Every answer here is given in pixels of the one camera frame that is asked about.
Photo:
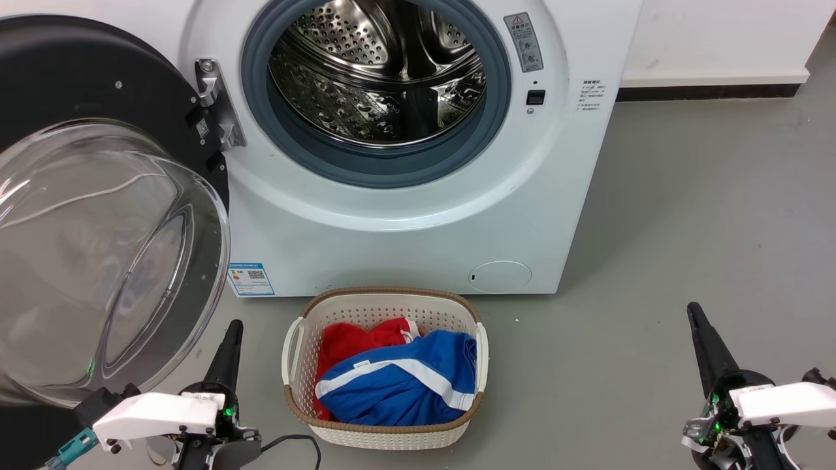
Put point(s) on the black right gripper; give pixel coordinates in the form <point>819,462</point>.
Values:
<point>718,424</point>

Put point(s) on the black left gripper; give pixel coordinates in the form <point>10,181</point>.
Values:
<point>228,414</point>

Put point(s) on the black round glass washer door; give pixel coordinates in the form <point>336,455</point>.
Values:
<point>85,261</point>

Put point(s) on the white front-load washing machine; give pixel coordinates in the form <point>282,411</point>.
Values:
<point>405,235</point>

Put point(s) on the metal door hinge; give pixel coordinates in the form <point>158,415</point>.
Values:
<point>219,104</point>

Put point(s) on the blue energy label sticker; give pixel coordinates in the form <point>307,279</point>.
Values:
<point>251,279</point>

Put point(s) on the red garment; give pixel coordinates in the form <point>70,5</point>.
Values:
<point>346,343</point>

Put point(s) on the blue garment with white stripe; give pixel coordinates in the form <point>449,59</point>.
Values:
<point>392,391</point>

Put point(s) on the cream perforated laundry basket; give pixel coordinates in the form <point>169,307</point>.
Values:
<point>385,305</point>

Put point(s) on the round white filter cover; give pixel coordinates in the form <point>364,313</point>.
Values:
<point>499,277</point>

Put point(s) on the small printed text label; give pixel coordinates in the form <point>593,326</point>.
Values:
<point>592,95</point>

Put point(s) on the steel perforated washer drum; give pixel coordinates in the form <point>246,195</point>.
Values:
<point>366,72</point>

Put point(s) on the grey warning sticker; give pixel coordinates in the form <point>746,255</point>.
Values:
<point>523,42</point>

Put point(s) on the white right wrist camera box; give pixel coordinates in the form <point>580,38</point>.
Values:
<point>784,401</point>

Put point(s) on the black wall baseboard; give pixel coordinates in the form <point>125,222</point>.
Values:
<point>705,92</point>

